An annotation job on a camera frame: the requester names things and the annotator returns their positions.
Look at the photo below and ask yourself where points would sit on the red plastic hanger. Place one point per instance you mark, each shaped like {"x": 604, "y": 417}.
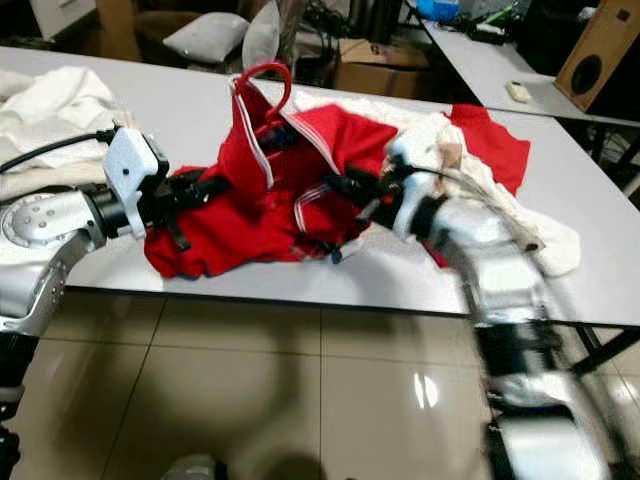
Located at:
{"x": 270, "y": 64}

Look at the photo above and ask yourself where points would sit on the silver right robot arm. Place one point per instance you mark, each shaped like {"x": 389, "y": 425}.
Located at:
{"x": 500, "y": 270}

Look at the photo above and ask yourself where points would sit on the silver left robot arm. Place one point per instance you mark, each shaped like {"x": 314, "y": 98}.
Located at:
{"x": 50, "y": 260}

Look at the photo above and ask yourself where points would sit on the flat grey pillow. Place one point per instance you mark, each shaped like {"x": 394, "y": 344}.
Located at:
{"x": 205, "y": 38}

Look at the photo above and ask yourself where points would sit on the upright grey pillow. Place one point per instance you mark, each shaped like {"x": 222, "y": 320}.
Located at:
{"x": 260, "y": 40}

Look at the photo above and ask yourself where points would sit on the cream crumpled garment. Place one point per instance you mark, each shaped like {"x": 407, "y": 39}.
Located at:
{"x": 50, "y": 110}

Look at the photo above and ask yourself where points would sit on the beige remote control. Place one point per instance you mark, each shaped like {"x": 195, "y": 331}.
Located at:
{"x": 518, "y": 91}

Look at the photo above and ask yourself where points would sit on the tall brown cardboard box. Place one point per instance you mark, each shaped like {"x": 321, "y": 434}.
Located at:
{"x": 117, "y": 30}

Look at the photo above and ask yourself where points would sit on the blue box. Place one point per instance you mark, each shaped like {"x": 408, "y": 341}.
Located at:
{"x": 438, "y": 10}

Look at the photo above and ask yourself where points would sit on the white drawer cabinet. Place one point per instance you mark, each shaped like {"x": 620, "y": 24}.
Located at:
{"x": 60, "y": 16}

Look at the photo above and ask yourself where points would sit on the wooden speaker box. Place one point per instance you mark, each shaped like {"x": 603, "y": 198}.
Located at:
{"x": 595, "y": 55}

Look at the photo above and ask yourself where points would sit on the grey robot foot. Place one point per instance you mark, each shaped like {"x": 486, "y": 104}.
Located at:
{"x": 190, "y": 468}

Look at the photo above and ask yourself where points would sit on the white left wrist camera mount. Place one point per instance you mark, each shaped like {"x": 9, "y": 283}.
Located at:
{"x": 135, "y": 165}

